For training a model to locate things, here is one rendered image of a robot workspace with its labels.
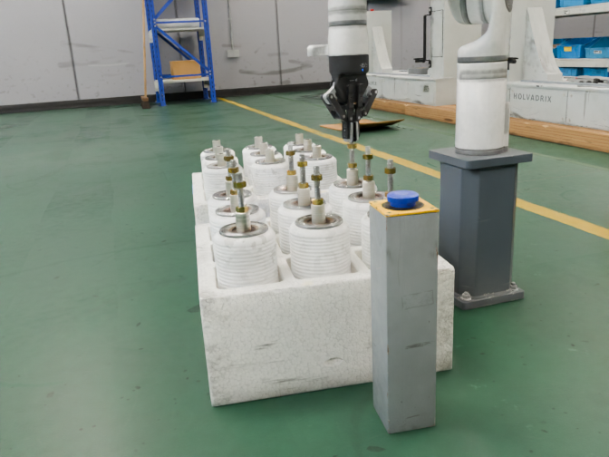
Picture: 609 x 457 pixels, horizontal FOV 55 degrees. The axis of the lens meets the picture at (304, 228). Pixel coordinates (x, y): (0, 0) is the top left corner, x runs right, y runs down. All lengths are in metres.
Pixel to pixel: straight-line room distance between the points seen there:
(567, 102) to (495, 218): 2.06
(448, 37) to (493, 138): 3.14
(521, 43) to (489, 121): 2.57
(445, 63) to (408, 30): 3.95
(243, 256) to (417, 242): 0.27
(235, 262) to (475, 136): 0.54
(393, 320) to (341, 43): 0.54
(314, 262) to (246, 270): 0.11
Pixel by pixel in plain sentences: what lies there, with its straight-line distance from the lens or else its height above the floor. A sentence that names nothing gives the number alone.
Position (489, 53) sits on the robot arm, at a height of 0.49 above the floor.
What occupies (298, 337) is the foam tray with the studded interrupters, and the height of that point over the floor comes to 0.10.
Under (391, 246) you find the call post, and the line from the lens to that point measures 0.73.
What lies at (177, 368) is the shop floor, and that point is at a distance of 1.05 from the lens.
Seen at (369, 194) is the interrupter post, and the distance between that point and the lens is 1.04.
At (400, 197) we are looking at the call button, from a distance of 0.74.
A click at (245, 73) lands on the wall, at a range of 7.43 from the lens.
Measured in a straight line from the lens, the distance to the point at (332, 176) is 1.44.
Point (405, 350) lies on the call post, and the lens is 0.79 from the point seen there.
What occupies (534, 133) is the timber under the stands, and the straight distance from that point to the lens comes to 3.28.
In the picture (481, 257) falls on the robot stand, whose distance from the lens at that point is 1.20.
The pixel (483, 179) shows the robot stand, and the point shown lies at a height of 0.26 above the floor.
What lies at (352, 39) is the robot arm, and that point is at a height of 0.52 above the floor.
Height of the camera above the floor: 0.51
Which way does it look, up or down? 17 degrees down
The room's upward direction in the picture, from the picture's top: 3 degrees counter-clockwise
